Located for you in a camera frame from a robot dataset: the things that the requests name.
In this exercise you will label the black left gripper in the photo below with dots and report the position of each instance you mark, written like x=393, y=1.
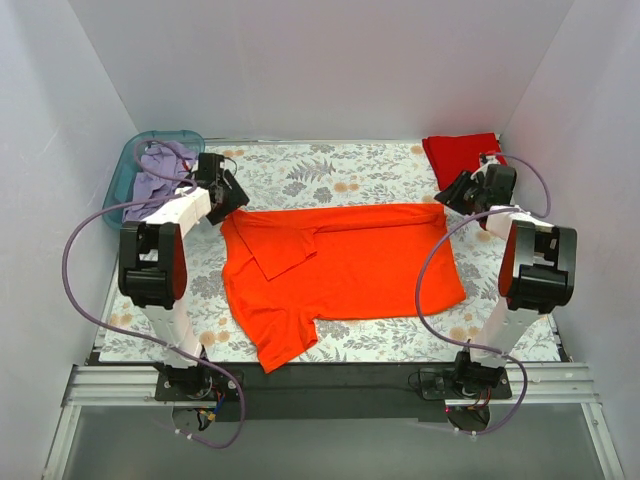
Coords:
x=228, y=195

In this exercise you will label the floral patterned table mat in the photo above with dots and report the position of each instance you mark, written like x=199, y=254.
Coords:
x=296, y=176

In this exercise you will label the orange t shirt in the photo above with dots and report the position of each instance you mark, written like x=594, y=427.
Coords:
x=287, y=269

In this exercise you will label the crumpled lavender t shirt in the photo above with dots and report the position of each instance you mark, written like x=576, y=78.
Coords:
x=174, y=160

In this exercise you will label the folded red t shirt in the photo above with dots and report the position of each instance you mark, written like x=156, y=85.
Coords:
x=451, y=155

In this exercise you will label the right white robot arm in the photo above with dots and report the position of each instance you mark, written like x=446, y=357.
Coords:
x=537, y=273

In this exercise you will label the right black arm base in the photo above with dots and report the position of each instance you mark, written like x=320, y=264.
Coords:
x=462, y=379

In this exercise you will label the teal plastic bin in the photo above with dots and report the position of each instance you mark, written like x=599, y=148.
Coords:
x=121, y=187

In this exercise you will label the aluminium rail frame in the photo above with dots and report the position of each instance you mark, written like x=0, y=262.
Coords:
x=329, y=421

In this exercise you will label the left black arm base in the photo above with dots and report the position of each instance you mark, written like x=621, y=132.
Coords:
x=192, y=383

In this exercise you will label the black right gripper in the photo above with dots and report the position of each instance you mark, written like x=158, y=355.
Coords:
x=461, y=190

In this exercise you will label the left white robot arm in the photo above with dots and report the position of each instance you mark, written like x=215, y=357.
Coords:
x=152, y=269

